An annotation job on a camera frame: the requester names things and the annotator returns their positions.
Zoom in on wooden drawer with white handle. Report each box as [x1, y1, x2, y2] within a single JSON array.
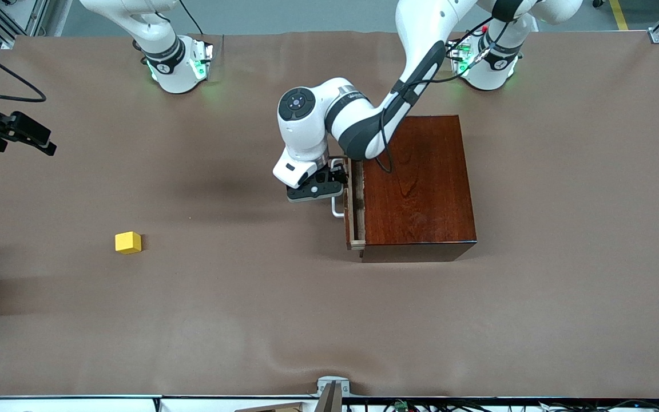
[[329, 159, 367, 251]]

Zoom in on yellow cube block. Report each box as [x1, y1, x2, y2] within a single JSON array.
[[115, 231, 142, 255]]

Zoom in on dark red wooden cabinet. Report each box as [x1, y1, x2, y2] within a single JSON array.
[[360, 116, 478, 263]]

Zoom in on large brown table cloth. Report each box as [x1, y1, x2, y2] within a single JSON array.
[[0, 30, 659, 399]]

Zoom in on flat tan wood piece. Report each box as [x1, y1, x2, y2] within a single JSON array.
[[235, 402, 307, 412]]

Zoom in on silver aluminium frame structure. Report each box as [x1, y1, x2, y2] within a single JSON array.
[[0, 0, 55, 49]]

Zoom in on grey metal mounting bracket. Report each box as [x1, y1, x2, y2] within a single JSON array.
[[317, 376, 351, 412]]

